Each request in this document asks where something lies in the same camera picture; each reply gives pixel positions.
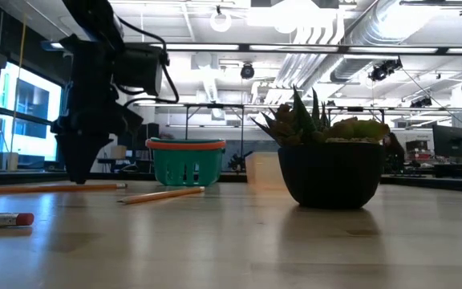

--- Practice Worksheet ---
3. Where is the person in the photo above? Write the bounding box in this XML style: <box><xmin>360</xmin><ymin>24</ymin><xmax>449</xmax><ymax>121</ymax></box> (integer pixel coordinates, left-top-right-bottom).
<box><xmin>383</xmin><ymin>131</ymin><xmax>407</xmax><ymax>174</ymax></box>

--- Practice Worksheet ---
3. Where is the black computer monitor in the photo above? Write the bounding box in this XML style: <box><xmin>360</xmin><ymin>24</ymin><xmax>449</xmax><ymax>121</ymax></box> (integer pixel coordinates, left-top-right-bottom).
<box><xmin>432</xmin><ymin>124</ymin><xmax>462</xmax><ymax>159</ymax></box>

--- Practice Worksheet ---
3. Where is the succulent plant in black pot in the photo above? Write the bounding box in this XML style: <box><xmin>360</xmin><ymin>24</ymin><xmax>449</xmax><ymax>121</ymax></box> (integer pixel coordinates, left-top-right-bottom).
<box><xmin>249</xmin><ymin>83</ymin><xmax>392</xmax><ymax>210</ymax></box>

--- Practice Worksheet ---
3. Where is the beige cup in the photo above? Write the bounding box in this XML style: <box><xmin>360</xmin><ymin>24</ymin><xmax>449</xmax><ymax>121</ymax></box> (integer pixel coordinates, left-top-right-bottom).
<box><xmin>4</xmin><ymin>151</ymin><xmax>20</xmax><ymax>173</ymax></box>

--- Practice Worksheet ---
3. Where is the black aluminium table frame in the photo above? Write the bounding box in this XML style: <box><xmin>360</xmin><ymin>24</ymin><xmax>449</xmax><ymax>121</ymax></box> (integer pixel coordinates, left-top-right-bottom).
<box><xmin>0</xmin><ymin>169</ymin><xmax>462</xmax><ymax>194</ymax></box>

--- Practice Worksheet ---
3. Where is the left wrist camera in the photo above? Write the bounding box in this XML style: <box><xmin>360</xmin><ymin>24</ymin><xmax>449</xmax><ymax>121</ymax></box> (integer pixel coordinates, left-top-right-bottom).
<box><xmin>112</xmin><ymin>43</ymin><xmax>164</xmax><ymax>97</ymax></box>

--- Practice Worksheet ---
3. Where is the teal basket with orange rim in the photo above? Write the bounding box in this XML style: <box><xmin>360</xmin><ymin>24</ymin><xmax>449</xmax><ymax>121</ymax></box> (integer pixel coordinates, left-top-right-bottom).
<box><xmin>144</xmin><ymin>136</ymin><xmax>228</xmax><ymax>187</ymax></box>

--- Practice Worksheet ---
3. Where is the black ceiling spotlight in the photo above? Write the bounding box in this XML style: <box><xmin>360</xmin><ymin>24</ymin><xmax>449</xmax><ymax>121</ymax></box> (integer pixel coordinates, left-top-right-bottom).
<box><xmin>368</xmin><ymin>57</ymin><xmax>403</xmax><ymax>83</ymax></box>

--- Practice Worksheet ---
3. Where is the thin yellow hanging cord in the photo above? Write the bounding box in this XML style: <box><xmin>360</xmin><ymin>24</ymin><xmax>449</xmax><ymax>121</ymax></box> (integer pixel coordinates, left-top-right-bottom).
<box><xmin>9</xmin><ymin>11</ymin><xmax>28</xmax><ymax>154</ymax></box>

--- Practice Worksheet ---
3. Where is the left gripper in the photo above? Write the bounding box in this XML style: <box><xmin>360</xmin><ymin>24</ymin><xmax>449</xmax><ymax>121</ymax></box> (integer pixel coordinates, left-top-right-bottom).
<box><xmin>49</xmin><ymin>35</ymin><xmax>144</xmax><ymax>185</ymax></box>

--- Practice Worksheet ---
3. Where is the translucent orange plastic tray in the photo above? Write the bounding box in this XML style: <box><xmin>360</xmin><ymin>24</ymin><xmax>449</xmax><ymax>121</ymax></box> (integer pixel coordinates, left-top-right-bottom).
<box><xmin>244</xmin><ymin>151</ymin><xmax>286</xmax><ymax>189</ymax></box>

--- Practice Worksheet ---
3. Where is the cardboard box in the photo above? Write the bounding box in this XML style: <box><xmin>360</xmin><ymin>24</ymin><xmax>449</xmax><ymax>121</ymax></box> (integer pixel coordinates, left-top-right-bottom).
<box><xmin>109</xmin><ymin>144</ymin><xmax>128</xmax><ymax>160</ymax></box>

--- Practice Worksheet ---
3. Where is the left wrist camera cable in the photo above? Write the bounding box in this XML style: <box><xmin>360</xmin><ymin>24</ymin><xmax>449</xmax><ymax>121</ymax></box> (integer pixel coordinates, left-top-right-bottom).
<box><xmin>115</xmin><ymin>14</ymin><xmax>180</xmax><ymax>108</ymax></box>

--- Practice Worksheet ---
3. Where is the black background table frame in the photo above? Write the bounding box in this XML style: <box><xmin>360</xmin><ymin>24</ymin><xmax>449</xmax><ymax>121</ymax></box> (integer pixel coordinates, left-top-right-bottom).
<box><xmin>182</xmin><ymin>102</ymin><xmax>249</xmax><ymax>160</ymax></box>

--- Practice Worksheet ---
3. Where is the black beam with light strips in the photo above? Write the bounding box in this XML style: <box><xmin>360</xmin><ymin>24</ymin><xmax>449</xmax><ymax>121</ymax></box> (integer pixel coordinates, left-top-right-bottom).
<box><xmin>40</xmin><ymin>39</ymin><xmax>462</xmax><ymax>57</ymax></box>

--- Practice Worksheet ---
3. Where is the black cabinet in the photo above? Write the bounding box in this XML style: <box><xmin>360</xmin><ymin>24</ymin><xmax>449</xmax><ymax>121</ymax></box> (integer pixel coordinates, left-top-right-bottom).
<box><xmin>116</xmin><ymin>122</ymin><xmax>160</xmax><ymax>161</ymax></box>

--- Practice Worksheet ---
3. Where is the yellow pencil with red eraser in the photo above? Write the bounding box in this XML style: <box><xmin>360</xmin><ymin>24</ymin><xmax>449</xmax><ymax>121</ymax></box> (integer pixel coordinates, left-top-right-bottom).
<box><xmin>117</xmin><ymin>185</ymin><xmax>207</xmax><ymax>206</ymax></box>
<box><xmin>0</xmin><ymin>212</ymin><xmax>35</xmax><ymax>230</ymax></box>
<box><xmin>0</xmin><ymin>182</ymin><xmax>129</xmax><ymax>196</ymax></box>

